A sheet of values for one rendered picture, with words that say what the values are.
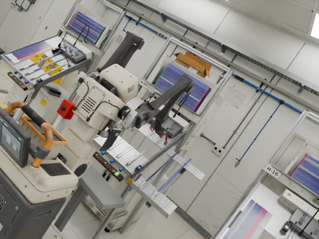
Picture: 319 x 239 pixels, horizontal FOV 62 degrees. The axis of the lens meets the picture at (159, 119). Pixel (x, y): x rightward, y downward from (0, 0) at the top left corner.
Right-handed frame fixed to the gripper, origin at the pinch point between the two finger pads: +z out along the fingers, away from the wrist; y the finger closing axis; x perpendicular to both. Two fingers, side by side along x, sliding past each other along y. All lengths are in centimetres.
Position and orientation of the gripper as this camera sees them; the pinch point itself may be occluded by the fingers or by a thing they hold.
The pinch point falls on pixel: (156, 134)
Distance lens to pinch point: 225.1
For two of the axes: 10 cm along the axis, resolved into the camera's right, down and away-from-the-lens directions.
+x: -6.9, 5.3, -4.9
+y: -7.2, -5.7, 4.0
